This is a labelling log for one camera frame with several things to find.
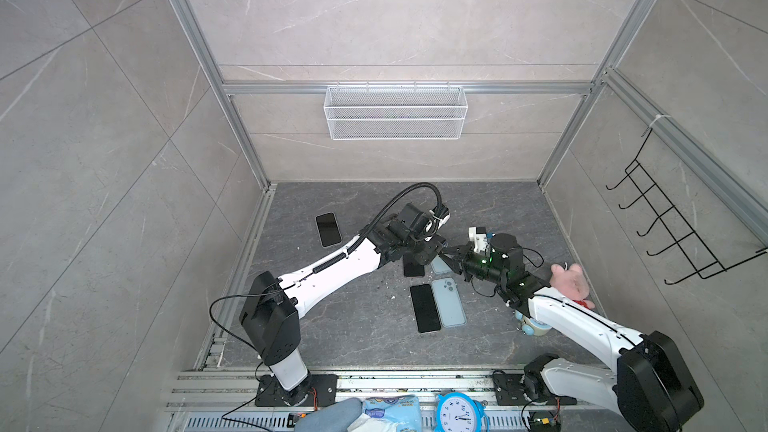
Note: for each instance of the pink pig plush toy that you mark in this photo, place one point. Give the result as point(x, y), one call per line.
point(572, 283)

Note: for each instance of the grey-blue cloth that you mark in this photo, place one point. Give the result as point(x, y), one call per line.
point(336, 418)

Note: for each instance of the black phone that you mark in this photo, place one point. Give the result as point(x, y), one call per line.
point(328, 229)
point(412, 268)

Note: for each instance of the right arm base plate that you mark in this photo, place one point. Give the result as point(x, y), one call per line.
point(518, 389)

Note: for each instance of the black wire hook rack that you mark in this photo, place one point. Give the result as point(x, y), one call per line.
point(683, 235)

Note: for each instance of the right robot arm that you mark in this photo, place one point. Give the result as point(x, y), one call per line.
point(642, 377)

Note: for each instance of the grey-green phone case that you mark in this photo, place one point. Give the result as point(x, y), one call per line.
point(448, 303)

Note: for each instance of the white wire mesh basket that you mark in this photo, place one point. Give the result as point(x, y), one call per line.
point(367, 112)

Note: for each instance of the blue alarm clock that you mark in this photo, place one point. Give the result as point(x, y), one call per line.
point(457, 412)

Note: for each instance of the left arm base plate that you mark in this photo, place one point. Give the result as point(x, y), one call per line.
point(316, 390)

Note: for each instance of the blue wet wipes pack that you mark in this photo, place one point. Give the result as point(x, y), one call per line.
point(389, 414)

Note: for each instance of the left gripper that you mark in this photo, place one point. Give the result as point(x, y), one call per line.
point(434, 248)

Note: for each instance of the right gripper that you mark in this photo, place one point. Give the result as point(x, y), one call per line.
point(458, 262)

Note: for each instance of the small blue white cup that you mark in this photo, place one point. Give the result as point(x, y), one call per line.
point(531, 327)

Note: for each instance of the aluminium rail front frame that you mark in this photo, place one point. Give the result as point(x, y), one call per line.
point(224, 400)

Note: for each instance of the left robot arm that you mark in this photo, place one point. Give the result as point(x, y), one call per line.
point(274, 306)

